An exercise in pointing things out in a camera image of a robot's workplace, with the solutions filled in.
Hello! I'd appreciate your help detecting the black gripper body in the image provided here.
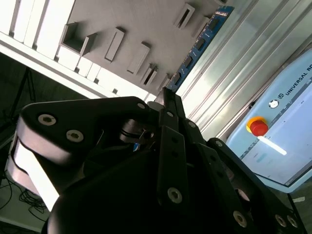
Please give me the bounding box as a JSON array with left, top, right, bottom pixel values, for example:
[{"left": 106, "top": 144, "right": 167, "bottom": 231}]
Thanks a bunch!
[{"left": 47, "top": 151, "right": 244, "bottom": 234}]

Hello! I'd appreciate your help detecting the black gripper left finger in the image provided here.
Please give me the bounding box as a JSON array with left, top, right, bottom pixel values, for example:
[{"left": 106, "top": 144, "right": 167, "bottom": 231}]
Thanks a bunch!
[{"left": 16, "top": 87, "right": 190, "bottom": 215}]

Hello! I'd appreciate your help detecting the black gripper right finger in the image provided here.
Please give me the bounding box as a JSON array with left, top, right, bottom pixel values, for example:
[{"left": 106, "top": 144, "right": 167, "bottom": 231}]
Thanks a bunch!
[{"left": 170, "top": 90, "right": 304, "bottom": 234}]

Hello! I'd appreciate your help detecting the blue RAM stick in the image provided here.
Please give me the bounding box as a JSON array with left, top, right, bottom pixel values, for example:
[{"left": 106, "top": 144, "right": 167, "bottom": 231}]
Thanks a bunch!
[{"left": 165, "top": 4, "right": 235, "bottom": 91}]

